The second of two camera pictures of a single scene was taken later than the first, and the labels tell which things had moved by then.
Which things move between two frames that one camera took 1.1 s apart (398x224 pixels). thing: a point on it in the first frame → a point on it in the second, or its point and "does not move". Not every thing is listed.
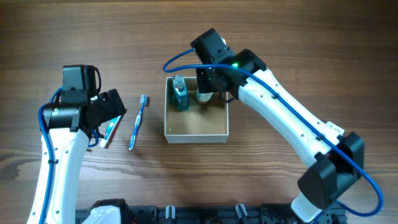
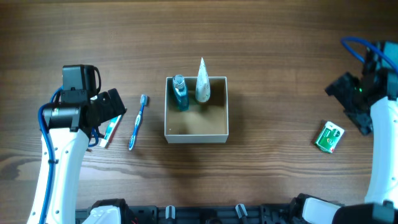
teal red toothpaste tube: x=112 y=127 does not move
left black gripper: x=109 y=107 does not move
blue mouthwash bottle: x=181 y=94 does not move
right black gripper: x=212 y=81 → x=351 y=101
